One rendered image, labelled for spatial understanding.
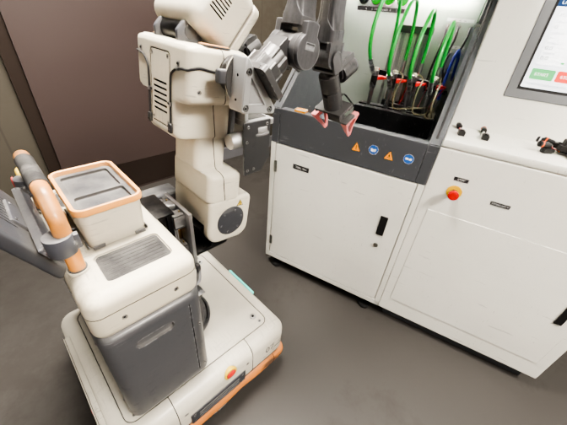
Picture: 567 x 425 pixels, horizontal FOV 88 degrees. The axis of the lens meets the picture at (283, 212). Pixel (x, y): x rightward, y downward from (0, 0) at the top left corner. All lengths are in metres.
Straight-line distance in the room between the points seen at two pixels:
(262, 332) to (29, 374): 0.99
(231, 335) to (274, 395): 0.34
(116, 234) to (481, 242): 1.23
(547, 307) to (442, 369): 0.51
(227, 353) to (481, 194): 1.07
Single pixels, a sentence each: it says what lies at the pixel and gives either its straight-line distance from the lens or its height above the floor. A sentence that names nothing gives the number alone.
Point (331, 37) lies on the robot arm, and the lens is 0.86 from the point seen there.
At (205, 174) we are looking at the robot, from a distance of 0.89.
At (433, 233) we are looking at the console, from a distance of 1.36.
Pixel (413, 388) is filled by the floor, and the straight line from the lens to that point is 1.60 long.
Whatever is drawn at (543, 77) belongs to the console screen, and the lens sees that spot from 1.44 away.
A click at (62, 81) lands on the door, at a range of 2.39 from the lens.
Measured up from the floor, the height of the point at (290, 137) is 0.84.
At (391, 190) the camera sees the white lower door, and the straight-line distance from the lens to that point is 1.30.
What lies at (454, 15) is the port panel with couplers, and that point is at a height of 1.34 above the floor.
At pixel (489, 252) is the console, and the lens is 1.39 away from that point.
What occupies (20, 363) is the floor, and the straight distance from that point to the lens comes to 1.79.
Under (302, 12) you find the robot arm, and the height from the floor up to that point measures 1.31.
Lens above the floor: 1.32
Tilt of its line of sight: 35 degrees down
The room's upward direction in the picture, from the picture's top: 5 degrees clockwise
